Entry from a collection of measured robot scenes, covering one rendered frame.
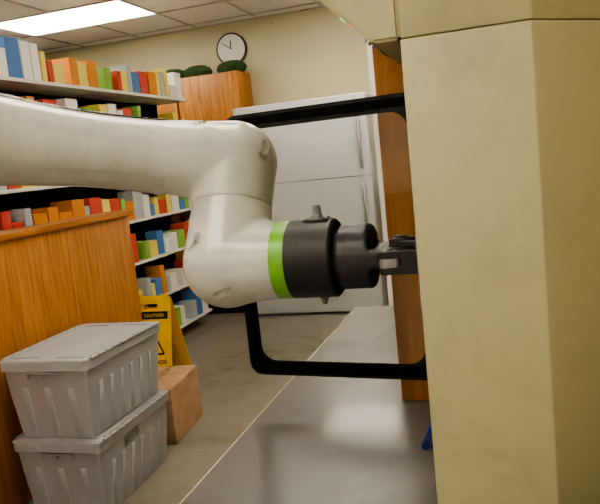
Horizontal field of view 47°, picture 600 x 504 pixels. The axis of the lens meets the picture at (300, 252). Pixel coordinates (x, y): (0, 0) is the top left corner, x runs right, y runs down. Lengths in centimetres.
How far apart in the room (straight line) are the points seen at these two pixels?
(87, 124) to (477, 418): 54
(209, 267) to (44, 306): 256
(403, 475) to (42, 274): 264
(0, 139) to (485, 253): 55
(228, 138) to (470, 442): 44
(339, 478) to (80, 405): 207
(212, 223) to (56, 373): 206
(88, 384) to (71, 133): 201
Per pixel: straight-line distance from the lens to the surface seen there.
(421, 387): 107
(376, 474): 86
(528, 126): 63
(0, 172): 87
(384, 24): 64
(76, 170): 85
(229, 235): 80
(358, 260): 76
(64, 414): 290
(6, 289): 314
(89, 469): 292
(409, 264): 71
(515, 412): 67
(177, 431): 355
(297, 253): 76
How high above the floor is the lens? 131
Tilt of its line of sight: 8 degrees down
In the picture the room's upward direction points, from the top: 6 degrees counter-clockwise
